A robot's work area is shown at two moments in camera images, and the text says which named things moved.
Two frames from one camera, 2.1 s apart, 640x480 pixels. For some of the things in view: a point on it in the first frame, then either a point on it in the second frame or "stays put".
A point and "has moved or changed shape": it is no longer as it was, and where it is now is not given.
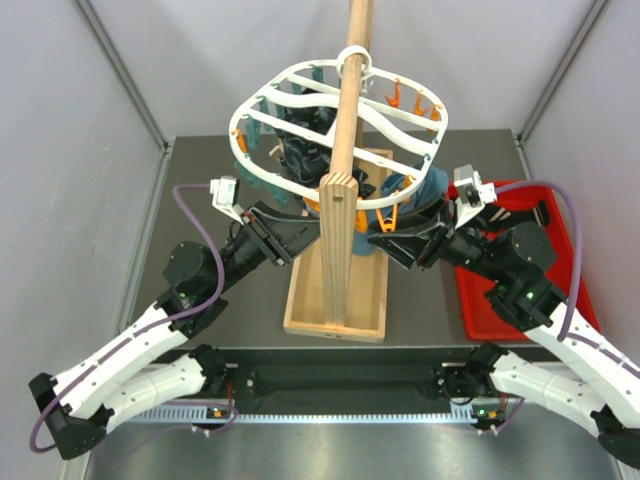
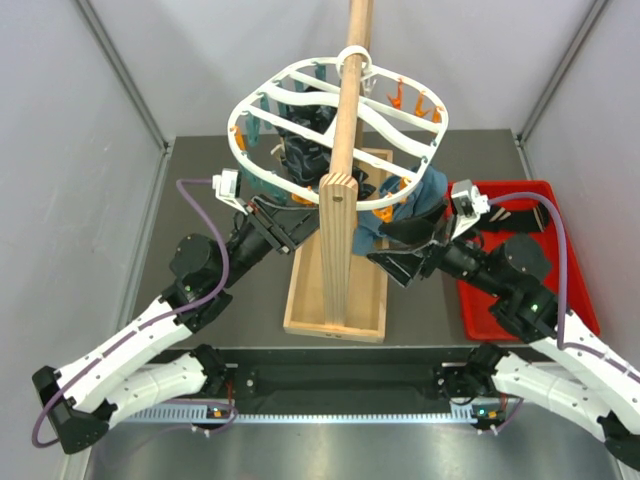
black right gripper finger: [407, 249] → [401, 266]
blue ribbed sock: [434, 188] has moved or changed shape
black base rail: [339, 379] stays put
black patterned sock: [310, 160] stays put
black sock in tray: [493, 216] stays put
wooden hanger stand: [337, 271] stays put
